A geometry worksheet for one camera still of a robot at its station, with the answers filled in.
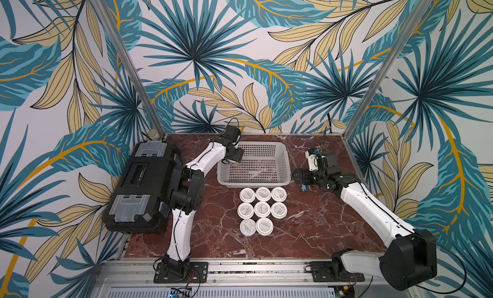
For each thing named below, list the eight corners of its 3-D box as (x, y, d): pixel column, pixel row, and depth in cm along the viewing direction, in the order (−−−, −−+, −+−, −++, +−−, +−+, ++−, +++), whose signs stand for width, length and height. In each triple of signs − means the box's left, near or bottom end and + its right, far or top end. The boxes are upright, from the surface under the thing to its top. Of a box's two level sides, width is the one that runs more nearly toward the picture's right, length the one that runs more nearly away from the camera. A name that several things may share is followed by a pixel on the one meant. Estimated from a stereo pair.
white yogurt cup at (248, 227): (239, 237, 84) (239, 233, 79) (240, 223, 88) (239, 218, 83) (255, 237, 84) (256, 233, 79) (255, 223, 88) (256, 218, 83)
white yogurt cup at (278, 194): (267, 200, 95) (269, 193, 88) (276, 192, 98) (278, 184, 91) (277, 209, 92) (279, 202, 86) (286, 200, 95) (289, 192, 89)
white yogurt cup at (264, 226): (255, 238, 84) (256, 233, 78) (255, 223, 88) (256, 217, 82) (272, 238, 84) (274, 233, 78) (271, 223, 88) (273, 217, 82)
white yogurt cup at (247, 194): (239, 207, 92) (238, 200, 86) (239, 194, 96) (239, 187, 90) (255, 207, 92) (255, 200, 86) (254, 194, 96) (255, 187, 90)
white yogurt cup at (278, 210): (270, 222, 88) (272, 216, 82) (269, 208, 92) (271, 201, 86) (285, 222, 88) (288, 216, 82) (283, 208, 92) (286, 202, 86)
